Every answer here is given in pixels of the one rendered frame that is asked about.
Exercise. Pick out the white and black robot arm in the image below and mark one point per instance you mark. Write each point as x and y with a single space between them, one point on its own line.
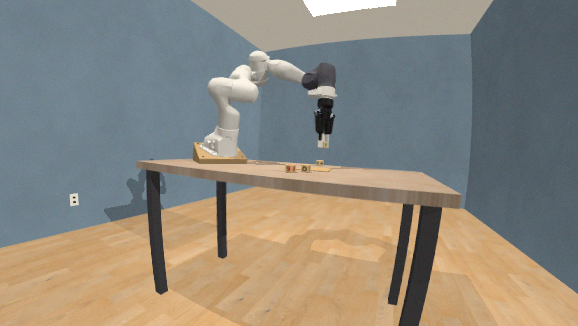
223 90

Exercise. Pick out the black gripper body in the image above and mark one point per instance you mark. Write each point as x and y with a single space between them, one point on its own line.
325 104

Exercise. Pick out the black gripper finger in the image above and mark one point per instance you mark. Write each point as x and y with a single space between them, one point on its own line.
328 126
319 125

